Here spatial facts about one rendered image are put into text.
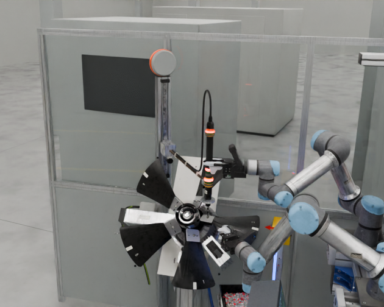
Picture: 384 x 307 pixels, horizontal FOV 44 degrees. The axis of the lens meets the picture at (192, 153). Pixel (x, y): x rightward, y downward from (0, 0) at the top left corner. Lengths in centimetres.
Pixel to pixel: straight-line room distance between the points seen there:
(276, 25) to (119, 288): 559
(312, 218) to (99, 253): 204
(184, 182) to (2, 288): 208
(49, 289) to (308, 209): 270
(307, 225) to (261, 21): 651
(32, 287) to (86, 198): 107
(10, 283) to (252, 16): 576
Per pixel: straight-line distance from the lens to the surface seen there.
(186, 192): 271
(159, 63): 283
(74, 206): 352
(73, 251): 370
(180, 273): 234
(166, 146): 283
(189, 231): 239
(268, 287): 181
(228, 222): 239
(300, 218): 192
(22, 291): 419
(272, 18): 818
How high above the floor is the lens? 222
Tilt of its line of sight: 18 degrees down
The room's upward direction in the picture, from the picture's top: 1 degrees clockwise
